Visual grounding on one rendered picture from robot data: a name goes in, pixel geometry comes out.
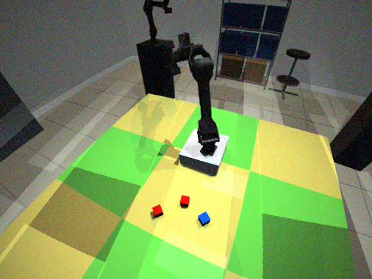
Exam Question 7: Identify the blue cube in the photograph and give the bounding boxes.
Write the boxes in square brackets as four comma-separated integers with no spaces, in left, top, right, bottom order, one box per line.
[198,212,211,226]

